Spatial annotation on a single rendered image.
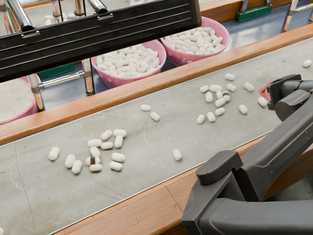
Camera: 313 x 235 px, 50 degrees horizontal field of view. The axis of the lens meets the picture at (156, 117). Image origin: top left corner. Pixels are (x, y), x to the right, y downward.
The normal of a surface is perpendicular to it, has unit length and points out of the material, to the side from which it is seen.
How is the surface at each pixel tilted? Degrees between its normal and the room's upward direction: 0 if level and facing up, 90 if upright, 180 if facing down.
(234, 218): 37
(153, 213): 0
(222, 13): 90
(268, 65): 0
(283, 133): 43
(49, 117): 0
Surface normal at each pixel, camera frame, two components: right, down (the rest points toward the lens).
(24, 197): 0.05, -0.69
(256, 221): -0.47, -0.86
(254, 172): 0.51, -0.10
